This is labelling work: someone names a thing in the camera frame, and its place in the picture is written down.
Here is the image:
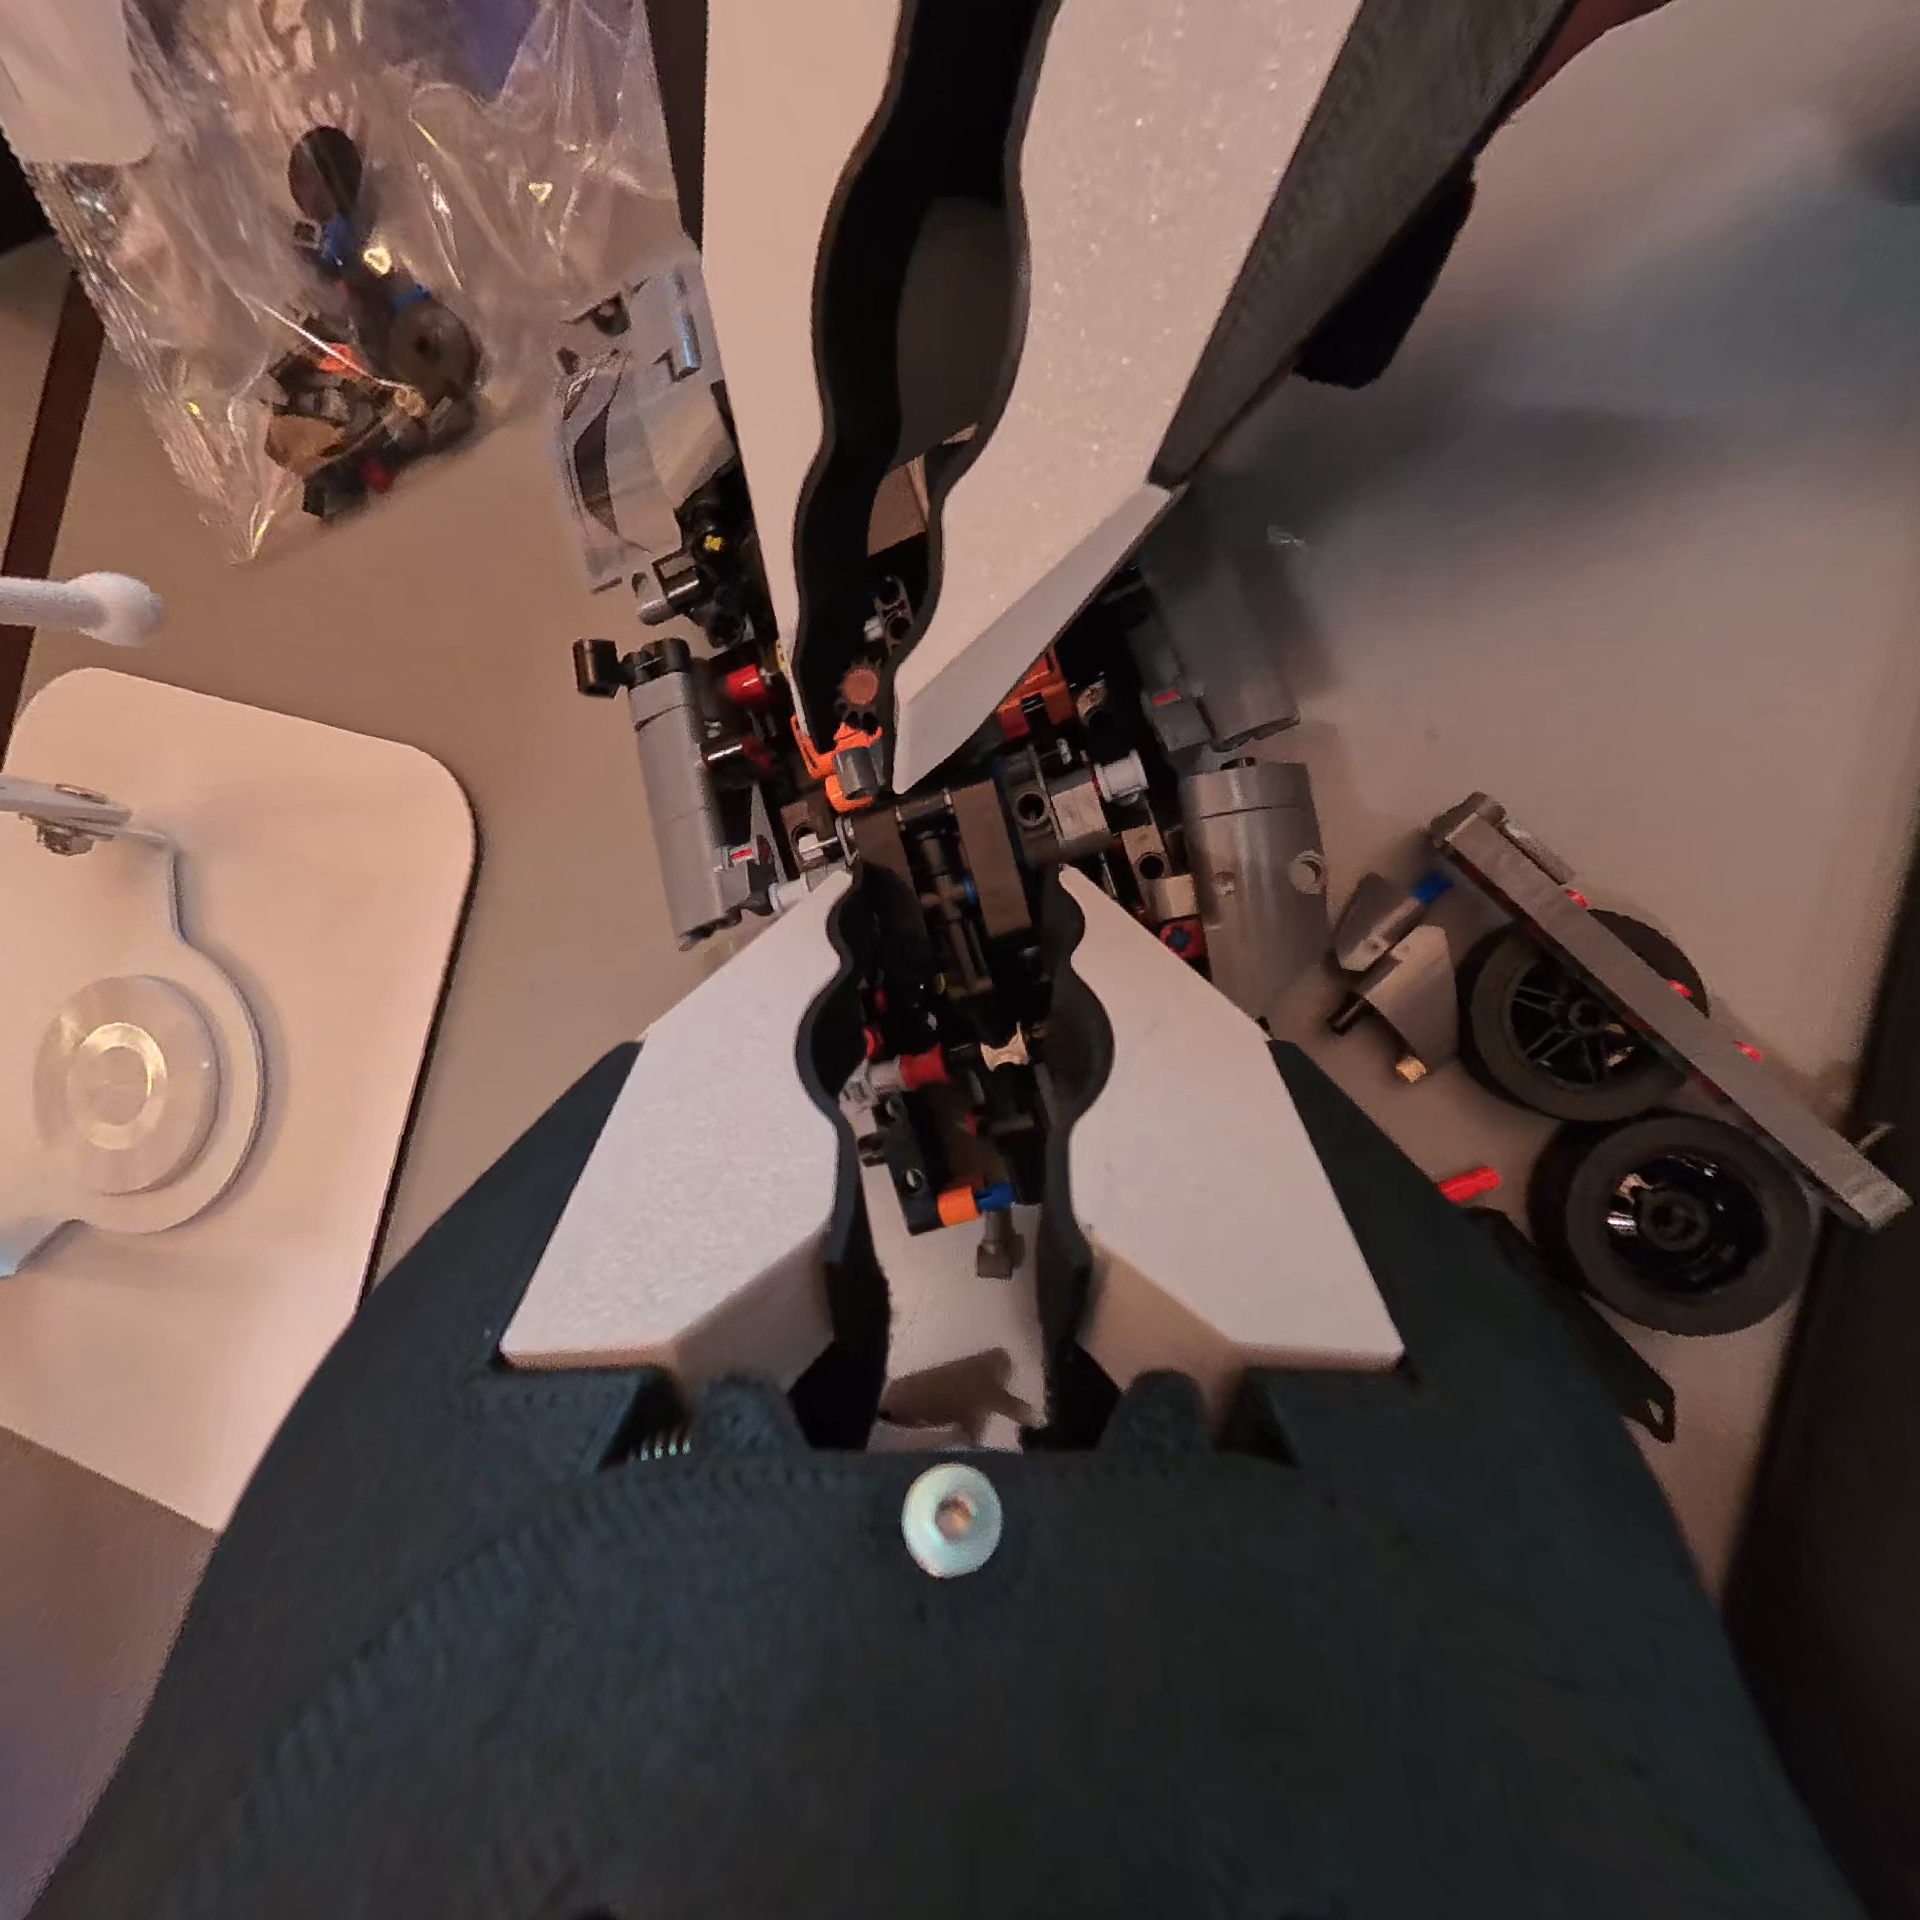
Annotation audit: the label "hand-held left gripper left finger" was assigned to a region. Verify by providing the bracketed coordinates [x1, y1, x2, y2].
[503, 874, 889, 1416]

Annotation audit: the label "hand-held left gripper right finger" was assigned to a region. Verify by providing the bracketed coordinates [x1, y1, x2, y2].
[1048, 867, 1407, 1416]

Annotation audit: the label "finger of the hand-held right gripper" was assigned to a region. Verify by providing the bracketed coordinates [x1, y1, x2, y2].
[889, 0, 1369, 794]
[702, 0, 964, 740]

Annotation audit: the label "black lego wheel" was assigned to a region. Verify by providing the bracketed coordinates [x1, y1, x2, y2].
[1459, 908, 1712, 1125]
[1527, 1113, 1817, 1336]

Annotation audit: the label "lego car chassis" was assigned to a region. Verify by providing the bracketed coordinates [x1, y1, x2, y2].
[556, 271, 1327, 1240]

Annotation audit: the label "plastic bag with lego pieces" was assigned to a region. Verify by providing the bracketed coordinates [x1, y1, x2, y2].
[30, 0, 677, 565]

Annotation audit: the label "white metal stand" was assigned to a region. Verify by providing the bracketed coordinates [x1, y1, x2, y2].
[0, 668, 480, 1532]

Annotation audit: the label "metal wire with white tip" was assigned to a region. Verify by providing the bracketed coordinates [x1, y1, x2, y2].
[0, 570, 166, 647]

